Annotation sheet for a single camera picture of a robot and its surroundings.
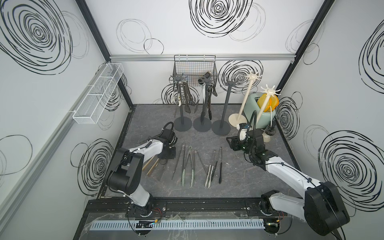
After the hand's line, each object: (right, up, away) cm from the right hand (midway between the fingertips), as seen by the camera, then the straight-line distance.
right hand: (230, 138), depth 84 cm
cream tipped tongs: (-13, -23, -4) cm, 26 cm away
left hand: (-36, -12, +8) cm, 39 cm away
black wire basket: (-21, +45, +12) cm, 51 cm away
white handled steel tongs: (-29, +29, -2) cm, 41 cm away
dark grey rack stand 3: (-1, +4, +22) cm, 22 cm away
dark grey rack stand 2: (-11, +8, +24) cm, 27 cm away
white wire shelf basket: (-71, +15, -13) cm, 74 cm away
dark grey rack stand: (-32, +7, +23) cm, 40 cm away
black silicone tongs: (-24, +24, 0) cm, 34 cm away
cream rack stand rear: (+10, +10, +27) cm, 31 cm away
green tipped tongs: (-22, -22, -4) cm, 31 cm away
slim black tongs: (-4, -12, +9) cm, 15 cm away
